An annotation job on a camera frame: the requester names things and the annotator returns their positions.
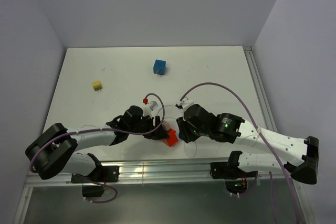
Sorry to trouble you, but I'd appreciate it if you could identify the aluminium rail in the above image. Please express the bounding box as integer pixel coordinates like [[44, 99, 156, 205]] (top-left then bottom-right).
[[243, 47, 278, 132], [26, 158, 263, 188]]

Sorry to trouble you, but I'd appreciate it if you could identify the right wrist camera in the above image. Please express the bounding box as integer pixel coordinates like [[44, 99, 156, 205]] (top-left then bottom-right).
[[175, 97, 194, 112]]

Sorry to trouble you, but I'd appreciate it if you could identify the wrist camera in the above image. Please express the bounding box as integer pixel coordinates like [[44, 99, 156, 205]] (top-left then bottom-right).
[[175, 97, 194, 112], [142, 98, 158, 116]]

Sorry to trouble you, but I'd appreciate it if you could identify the pink plug charger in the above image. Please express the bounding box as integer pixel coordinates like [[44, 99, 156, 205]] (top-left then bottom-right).
[[161, 120, 171, 132]]

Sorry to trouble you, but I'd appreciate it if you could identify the yellow plug adapter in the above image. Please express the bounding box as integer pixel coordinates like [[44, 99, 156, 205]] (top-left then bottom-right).
[[92, 81, 102, 91]]

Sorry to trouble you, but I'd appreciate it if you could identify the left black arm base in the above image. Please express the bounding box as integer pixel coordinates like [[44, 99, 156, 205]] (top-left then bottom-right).
[[70, 165, 119, 199]]

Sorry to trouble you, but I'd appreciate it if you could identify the aluminium front rail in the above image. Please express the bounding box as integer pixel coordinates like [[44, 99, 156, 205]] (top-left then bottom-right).
[[26, 158, 263, 188]]

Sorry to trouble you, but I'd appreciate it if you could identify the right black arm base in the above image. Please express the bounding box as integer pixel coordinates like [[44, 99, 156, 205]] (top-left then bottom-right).
[[209, 162, 258, 198]]

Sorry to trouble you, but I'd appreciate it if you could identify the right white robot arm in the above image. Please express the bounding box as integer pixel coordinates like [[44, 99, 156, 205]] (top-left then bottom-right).
[[176, 104, 319, 185]]

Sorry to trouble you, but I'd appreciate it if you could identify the blue cube socket adapter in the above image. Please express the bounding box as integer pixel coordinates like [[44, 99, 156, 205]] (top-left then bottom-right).
[[153, 59, 166, 76]]

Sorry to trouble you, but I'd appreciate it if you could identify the red cube socket adapter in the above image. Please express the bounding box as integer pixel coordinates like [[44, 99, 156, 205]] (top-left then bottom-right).
[[163, 129, 179, 147]]

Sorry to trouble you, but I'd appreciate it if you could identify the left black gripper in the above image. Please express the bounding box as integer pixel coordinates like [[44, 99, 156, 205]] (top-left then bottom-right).
[[128, 115, 169, 140]]

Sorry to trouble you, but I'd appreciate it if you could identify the aluminium right side rail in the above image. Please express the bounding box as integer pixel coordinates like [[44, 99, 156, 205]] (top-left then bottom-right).
[[243, 47, 278, 132]]

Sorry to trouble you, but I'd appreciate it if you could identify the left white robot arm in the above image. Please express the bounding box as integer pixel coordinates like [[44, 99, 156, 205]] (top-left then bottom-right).
[[25, 105, 169, 182]]

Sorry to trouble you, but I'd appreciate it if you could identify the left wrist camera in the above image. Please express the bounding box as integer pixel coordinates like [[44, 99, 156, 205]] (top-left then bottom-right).
[[142, 98, 158, 116]]

